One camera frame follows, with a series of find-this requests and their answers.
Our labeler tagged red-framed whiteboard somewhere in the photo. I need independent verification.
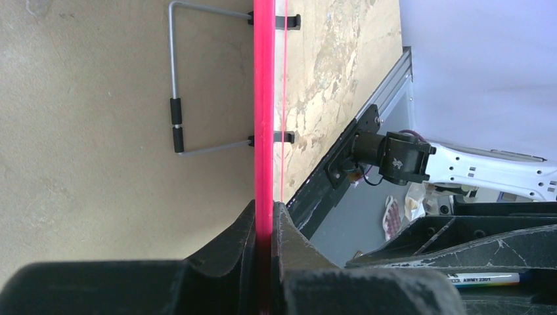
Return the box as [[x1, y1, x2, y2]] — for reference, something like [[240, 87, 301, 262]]
[[254, 1, 289, 244]]

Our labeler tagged whiteboard marker pen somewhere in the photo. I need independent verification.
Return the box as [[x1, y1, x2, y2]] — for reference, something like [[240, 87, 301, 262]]
[[446, 272, 532, 288]]

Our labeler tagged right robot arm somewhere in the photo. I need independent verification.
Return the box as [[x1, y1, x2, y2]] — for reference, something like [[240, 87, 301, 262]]
[[347, 133, 556, 270]]

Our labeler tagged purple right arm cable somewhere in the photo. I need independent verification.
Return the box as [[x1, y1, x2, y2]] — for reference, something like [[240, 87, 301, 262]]
[[398, 129, 430, 144]]

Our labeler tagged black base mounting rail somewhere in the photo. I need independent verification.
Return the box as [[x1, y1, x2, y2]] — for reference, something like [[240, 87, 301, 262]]
[[286, 104, 380, 239]]

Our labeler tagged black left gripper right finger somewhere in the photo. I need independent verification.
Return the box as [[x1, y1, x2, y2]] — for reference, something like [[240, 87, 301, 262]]
[[271, 202, 336, 314]]

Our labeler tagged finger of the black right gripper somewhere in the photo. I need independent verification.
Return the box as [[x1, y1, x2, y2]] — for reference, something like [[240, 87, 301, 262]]
[[346, 226, 556, 271], [382, 215, 557, 257]]

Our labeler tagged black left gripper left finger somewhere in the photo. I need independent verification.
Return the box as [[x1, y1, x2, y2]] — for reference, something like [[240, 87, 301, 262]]
[[183, 200, 256, 314]]

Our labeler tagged aluminium frame rail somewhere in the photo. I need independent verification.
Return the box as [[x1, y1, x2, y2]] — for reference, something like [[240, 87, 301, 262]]
[[355, 46, 416, 129]]

